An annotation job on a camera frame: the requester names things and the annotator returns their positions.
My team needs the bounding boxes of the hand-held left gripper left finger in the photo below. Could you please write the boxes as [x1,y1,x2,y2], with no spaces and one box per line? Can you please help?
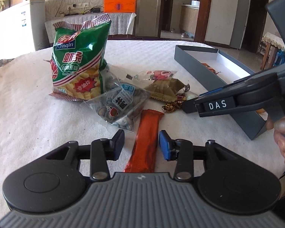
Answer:
[46,130,125,181]

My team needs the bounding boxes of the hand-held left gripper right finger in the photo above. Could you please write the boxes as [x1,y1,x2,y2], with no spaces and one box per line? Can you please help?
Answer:
[159,130,231,181]

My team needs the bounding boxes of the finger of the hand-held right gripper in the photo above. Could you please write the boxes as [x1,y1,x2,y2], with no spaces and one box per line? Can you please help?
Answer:
[199,72,278,96]
[182,95,238,117]

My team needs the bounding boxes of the long orange snack bar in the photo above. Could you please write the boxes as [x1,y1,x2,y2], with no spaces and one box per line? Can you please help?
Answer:
[124,109,165,173]

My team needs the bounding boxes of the grey cardboard box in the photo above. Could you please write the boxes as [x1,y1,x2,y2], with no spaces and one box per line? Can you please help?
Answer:
[174,45,273,140]

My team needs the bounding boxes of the orange snack packet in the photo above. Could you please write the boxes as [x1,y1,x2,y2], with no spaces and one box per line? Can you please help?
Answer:
[201,63,222,75]

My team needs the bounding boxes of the clear sunflower seed packet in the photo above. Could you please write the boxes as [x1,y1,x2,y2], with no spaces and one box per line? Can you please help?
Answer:
[84,64,150,132]

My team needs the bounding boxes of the olive brown wafer packet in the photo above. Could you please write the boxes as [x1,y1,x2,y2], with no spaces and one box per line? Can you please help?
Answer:
[144,78,190,100]

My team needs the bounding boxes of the clear pink printed candy packet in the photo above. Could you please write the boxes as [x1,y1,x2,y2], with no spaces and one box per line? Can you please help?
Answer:
[126,70,178,81]

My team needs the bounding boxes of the green shrimp chips bag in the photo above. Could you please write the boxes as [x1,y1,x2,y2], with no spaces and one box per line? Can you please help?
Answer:
[49,13,112,102]

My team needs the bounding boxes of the person's right hand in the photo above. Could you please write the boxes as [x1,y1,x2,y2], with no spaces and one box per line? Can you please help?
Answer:
[266,117,285,165]

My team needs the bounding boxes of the blue plastic stool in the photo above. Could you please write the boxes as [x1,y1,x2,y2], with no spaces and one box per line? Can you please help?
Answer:
[273,50,285,67]

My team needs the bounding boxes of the lace cloth dining table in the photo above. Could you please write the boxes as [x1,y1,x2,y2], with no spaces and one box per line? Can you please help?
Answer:
[259,32,285,70]

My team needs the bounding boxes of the grey refrigerator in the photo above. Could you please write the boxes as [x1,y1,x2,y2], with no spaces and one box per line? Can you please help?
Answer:
[229,0,269,50]

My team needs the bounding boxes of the wooden kitchen cabinet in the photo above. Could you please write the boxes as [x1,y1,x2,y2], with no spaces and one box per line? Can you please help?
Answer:
[180,3,200,37]

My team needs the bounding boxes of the cloth covered television cabinet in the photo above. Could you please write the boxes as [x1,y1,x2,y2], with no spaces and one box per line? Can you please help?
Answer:
[45,12,136,44]

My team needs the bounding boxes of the dark patterned cloth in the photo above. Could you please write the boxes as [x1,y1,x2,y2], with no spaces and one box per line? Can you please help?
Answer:
[0,58,16,82]

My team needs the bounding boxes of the white chest freezer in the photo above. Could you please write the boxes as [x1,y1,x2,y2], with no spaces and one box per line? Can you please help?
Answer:
[0,0,46,53]

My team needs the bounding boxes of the white wall sockets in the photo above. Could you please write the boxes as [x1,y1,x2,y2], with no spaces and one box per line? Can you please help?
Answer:
[66,2,89,9]

